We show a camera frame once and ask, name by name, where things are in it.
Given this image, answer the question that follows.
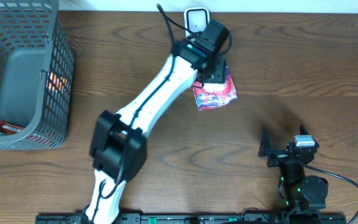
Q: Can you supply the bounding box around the red purple pad packet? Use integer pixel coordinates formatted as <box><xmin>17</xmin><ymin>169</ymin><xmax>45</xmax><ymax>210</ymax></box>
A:
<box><xmin>192</xmin><ymin>66</ymin><xmax>237</xmax><ymax>110</ymax></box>

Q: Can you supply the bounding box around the red snack bar wrapper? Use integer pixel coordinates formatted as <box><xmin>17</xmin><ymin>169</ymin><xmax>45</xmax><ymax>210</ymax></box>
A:
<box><xmin>0</xmin><ymin>120</ymin><xmax>24</xmax><ymax>135</ymax></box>

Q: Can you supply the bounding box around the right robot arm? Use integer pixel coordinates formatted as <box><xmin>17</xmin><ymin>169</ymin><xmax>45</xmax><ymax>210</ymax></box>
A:
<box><xmin>258</xmin><ymin>125</ymin><xmax>328</xmax><ymax>223</ymax></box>

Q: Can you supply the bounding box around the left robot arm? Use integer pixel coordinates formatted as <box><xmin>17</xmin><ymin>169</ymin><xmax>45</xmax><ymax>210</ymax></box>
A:
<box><xmin>81</xmin><ymin>21</ymin><xmax>232</xmax><ymax>223</ymax></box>

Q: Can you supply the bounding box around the white barcode scanner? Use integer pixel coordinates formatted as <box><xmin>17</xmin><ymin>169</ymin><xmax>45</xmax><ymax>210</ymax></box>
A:
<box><xmin>184</xmin><ymin>7</ymin><xmax>210</xmax><ymax>32</ymax></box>

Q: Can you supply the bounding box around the grey plastic mesh basket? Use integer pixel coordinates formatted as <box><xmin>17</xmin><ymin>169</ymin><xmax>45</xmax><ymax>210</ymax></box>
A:
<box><xmin>0</xmin><ymin>0</ymin><xmax>75</xmax><ymax>151</ymax></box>

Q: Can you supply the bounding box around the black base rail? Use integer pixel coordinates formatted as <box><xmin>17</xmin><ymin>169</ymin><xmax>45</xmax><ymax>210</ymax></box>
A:
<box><xmin>35</xmin><ymin>211</ymin><xmax>346</xmax><ymax>224</ymax></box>

